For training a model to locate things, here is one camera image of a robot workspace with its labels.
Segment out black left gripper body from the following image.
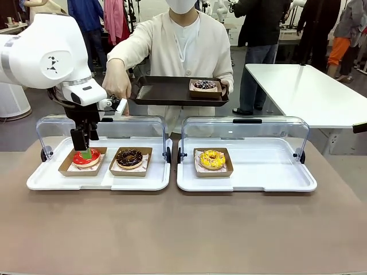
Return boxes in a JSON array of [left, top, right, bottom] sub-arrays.
[[64, 106, 101, 130]]

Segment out red glazed donut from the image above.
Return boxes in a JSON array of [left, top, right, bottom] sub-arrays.
[[72, 147, 101, 168]]

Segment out brown cardboard donut tray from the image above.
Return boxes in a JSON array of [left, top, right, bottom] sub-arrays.
[[109, 146, 154, 177], [193, 147, 235, 178], [57, 146, 108, 177], [188, 78, 223, 99]]

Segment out dark brown serving tray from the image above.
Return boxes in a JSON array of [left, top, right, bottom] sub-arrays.
[[127, 75, 231, 108]]

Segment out purple sprinkle donut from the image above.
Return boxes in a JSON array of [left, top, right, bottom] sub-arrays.
[[193, 80, 217, 91]]

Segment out person's left forearm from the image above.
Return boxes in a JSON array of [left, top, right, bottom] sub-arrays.
[[220, 42, 235, 84]]

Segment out person's right forearm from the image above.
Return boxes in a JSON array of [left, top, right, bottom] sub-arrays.
[[106, 24, 153, 69]]

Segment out chocolate sprinkle donut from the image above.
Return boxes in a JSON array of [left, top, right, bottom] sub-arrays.
[[115, 147, 143, 170]]

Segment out person in blue jacket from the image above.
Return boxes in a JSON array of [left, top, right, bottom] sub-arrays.
[[67, 0, 107, 73]]

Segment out person in cream sweater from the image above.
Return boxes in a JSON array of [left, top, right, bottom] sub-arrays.
[[24, 0, 67, 15]]

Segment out person torso cream cardigan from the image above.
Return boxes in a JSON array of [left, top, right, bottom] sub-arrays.
[[106, 10, 235, 136]]

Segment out yellow sprinkle donut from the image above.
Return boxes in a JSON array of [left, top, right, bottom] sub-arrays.
[[199, 148, 227, 170]]

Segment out person black jacket jeans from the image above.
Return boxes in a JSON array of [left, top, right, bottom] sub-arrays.
[[232, 0, 291, 116]]

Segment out person in orange trousers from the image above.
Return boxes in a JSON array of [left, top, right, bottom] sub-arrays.
[[327, 0, 367, 81]]

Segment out person's right hand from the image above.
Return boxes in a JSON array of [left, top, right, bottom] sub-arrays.
[[101, 57, 132, 117]]

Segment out person's left hand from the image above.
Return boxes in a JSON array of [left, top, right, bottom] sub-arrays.
[[219, 80, 235, 97]]

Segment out clear display lid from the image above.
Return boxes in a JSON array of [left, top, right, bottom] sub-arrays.
[[35, 114, 173, 164], [177, 115, 311, 165]]

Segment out white display tray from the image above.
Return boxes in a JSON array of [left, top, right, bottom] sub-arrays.
[[176, 136, 318, 193], [26, 135, 173, 192]]

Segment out white air purifier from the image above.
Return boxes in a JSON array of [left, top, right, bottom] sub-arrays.
[[0, 82, 32, 119]]

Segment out white background desk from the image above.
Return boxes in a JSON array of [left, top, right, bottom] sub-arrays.
[[0, 16, 29, 37]]

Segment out white face mask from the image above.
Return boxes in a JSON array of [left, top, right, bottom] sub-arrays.
[[168, 0, 198, 15]]

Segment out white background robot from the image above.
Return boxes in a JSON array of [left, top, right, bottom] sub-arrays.
[[214, 0, 231, 24]]

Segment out large white table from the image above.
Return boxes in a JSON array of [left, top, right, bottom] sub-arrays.
[[244, 63, 367, 130]]

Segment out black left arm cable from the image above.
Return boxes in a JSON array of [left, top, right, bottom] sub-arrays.
[[46, 87, 76, 109]]

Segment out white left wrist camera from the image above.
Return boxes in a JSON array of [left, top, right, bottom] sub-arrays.
[[98, 96, 128, 117]]

